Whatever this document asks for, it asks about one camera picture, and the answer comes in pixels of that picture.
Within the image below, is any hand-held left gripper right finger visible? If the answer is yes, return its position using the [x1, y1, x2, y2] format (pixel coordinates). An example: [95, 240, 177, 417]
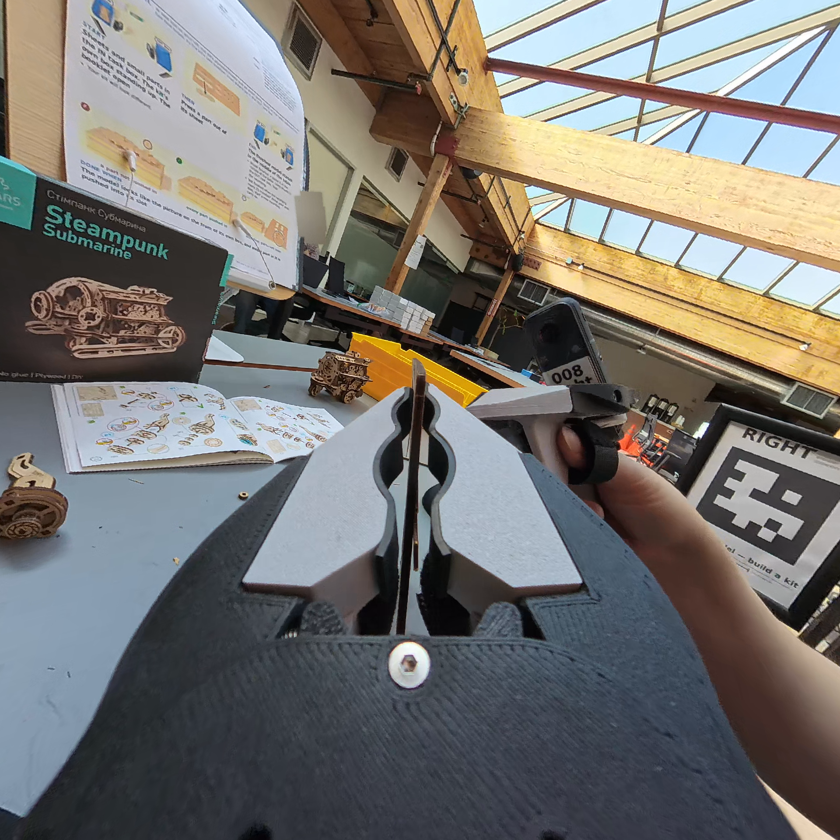
[420, 386, 585, 634]

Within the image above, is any open instruction booklet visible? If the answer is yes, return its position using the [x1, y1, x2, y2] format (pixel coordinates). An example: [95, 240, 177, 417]
[51, 381, 345, 475]

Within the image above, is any wooden poster board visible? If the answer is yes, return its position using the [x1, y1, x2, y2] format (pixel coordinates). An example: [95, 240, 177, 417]
[3, 0, 309, 299]

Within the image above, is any yellow plastic bin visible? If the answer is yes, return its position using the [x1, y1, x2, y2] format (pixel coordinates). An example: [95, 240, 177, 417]
[348, 331, 490, 409]

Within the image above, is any wooden support post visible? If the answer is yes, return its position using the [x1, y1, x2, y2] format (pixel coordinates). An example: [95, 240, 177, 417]
[384, 154, 454, 296]

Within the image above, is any wooden gear wheel subassembly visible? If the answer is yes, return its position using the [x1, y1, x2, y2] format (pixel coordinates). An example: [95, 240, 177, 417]
[0, 453, 70, 540]

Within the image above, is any long office desk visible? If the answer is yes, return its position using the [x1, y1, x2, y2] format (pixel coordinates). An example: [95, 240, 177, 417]
[298, 285, 434, 349]

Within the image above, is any wide wall vent grille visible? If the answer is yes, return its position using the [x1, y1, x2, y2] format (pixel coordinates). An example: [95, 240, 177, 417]
[781, 382, 837, 417]

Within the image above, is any grey side table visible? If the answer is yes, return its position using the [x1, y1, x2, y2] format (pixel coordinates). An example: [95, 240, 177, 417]
[205, 329, 355, 374]

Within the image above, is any assembled wooden submarine model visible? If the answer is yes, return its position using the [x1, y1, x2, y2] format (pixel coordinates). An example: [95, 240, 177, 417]
[308, 351, 373, 404]

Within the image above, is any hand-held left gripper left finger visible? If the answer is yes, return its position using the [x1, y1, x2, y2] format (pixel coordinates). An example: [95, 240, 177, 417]
[243, 387, 409, 634]

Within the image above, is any black model kit box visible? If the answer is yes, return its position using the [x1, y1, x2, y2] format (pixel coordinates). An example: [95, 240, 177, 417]
[0, 156, 234, 385]

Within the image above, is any laser-cut wooden parts sheet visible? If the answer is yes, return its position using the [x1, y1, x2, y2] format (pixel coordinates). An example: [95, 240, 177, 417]
[395, 360, 429, 634]

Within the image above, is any stack of white boxes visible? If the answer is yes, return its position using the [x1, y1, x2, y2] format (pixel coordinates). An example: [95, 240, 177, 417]
[367, 285, 435, 334]

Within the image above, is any silver ventilation duct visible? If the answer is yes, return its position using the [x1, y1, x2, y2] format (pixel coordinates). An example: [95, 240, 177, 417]
[577, 307, 788, 395]

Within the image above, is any person's right hand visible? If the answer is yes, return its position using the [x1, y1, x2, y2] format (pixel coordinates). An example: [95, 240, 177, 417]
[556, 427, 713, 572]

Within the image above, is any white instruction poster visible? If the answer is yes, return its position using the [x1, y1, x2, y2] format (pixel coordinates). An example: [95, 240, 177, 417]
[62, 0, 309, 293]

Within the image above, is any person's right forearm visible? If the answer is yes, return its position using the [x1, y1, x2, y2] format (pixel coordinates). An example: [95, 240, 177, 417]
[646, 518, 840, 834]

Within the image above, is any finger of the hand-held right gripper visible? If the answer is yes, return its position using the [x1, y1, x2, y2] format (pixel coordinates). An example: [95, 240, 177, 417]
[467, 386, 573, 422]

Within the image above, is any grey wood-edged table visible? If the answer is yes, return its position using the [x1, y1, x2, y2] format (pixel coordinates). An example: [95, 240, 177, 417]
[449, 348, 536, 388]

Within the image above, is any black framed tag sign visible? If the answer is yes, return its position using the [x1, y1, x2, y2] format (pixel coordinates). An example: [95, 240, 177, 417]
[676, 403, 840, 631]

